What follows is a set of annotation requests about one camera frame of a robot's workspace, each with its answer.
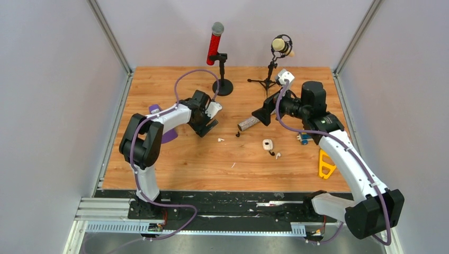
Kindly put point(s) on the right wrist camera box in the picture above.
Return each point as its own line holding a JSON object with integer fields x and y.
{"x": 284, "y": 78}

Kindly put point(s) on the yellow plastic triangle toy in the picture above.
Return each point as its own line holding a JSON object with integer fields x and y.
{"x": 326, "y": 166}

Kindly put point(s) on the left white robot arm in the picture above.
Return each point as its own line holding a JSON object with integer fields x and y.
{"x": 142, "y": 140}

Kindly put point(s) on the beige condenser microphone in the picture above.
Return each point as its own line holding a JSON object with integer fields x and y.
{"x": 282, "y": 46}

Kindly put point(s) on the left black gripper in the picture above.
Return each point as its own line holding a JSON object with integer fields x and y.
{"x": 202, "y": 130}

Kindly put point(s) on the white earbud charging case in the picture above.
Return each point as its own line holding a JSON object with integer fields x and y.
{"x": 267, "y": 144}

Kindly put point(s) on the blue toy car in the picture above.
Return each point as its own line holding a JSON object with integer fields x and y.
{"x": 304, "y": 138}

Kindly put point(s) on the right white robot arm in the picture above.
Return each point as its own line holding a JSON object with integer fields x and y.
{"x": 374, "y": 209}

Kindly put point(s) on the black tripod mic stand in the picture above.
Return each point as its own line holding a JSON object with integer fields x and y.
{"x": 267, "y": 83}

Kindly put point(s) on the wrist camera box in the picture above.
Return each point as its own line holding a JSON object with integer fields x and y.
{"x": 213, "y": 109}
{"x": 284, "y": 78}

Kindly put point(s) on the red glitter microphone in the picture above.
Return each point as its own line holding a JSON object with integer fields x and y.
{"x": 217, "y": 31}

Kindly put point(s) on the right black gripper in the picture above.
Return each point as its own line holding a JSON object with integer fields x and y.
{"x": 263, "y": 114}

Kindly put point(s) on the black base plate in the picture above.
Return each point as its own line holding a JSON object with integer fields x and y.
{"x": 223, "y": 211}

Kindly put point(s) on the silver glitter microphone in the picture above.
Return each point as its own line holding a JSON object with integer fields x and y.
{"x": 247, "y": 123}

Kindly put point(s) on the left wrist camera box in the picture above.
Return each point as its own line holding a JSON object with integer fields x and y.
{"x": 213, "y": 109}

